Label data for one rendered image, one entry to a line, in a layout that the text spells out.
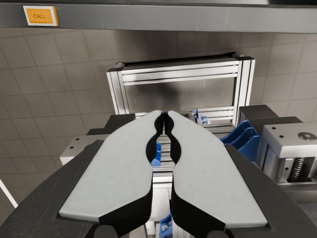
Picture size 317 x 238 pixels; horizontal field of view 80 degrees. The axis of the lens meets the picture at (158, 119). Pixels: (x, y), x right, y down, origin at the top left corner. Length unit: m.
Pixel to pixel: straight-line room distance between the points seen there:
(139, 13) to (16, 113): 1.66
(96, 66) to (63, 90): 0.33
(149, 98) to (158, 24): 0.88
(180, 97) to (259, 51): 0.61
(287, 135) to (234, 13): 0.29
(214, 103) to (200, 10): 0.93
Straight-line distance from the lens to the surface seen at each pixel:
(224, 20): 0.39
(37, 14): 0.43
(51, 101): 1.71
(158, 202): 0.63
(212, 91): 1.23
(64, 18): 0.42
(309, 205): 0.56
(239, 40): 1.41
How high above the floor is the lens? 1.33
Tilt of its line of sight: 61 degrees down
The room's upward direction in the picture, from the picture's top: 175 degrees counter-clockwise
